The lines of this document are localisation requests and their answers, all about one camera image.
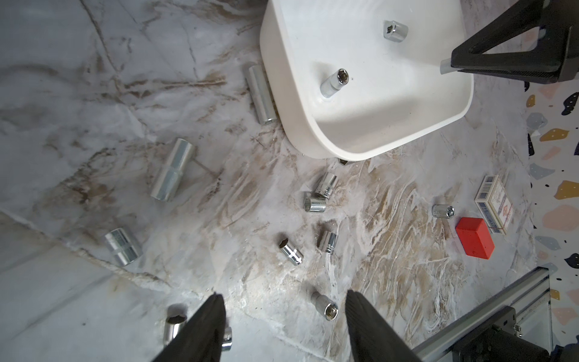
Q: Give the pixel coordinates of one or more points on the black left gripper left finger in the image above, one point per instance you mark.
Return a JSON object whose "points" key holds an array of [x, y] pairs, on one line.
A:
{"points": [[202, 336]]}

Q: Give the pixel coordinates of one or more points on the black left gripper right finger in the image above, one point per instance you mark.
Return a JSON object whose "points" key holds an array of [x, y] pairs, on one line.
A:
{"points": [[371, 337]]}

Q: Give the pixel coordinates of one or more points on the large chrome deep socket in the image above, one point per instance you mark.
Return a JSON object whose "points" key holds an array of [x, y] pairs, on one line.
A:
{"points": [[170, 175]]}

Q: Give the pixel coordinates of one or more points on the small printed card box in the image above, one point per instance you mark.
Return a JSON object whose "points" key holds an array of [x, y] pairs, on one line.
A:
{"points": [[494, 204]]}

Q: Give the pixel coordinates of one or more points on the white plastic storage box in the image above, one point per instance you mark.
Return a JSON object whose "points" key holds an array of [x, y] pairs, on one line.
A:
{"points": [[396, 92]]}

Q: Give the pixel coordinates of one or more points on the long chrome socket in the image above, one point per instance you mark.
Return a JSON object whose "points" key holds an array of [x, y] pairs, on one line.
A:
{"points": [[261, 94]]}

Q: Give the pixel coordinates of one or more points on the red plastic block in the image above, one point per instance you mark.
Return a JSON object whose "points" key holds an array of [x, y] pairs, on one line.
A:
{"points": [[475, 237]]}

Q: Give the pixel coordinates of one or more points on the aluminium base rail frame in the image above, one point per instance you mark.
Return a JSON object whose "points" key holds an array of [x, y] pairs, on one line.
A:
{"points": [[514, 325]]}

